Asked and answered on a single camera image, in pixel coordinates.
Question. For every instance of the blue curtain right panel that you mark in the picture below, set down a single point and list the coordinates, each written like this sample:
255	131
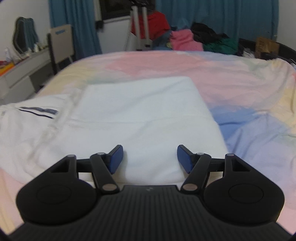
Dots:
243	19

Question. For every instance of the blue curtain left panel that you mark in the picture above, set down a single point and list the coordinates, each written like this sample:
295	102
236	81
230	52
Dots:
80	15

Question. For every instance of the blue curtain panel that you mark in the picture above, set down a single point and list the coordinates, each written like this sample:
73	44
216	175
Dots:
243	19
80	15

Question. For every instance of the white zip-up garment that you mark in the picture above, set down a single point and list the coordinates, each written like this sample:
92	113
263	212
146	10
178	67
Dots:
150	118

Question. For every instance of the white black chair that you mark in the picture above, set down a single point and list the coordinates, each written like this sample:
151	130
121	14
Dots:
60	43

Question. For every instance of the green garment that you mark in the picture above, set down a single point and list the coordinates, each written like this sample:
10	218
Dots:
225	46

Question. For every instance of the white vanity desk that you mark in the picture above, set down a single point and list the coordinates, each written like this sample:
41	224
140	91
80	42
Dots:
26	78

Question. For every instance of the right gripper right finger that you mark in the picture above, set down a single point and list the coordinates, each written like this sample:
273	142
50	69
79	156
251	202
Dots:
197	168

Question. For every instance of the brown paper bag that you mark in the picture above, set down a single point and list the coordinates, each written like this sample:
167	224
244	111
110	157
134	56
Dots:
264	45

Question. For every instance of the black garment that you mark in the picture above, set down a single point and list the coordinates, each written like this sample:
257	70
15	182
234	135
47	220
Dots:
206	35

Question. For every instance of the orange tray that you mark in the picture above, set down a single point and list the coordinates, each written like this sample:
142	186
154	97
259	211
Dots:
5	68

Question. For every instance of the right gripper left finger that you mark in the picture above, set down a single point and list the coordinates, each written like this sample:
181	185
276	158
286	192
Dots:
103	167

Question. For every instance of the pink garment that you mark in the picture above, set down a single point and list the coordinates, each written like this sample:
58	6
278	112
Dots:
183	40

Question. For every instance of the wavy vanity mirror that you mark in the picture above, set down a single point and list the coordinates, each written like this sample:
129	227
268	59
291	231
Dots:
25	36

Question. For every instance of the dark window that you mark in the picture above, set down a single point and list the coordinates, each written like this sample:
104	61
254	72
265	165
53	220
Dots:
117	8

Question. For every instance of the pastel tie-dye bed sheet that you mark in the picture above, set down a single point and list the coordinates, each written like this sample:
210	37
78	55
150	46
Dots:
253	102

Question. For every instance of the red garment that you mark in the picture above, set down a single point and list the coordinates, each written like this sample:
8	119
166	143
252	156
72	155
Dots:
157	23

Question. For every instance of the black armchair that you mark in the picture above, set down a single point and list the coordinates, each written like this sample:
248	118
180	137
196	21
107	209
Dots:
284	52

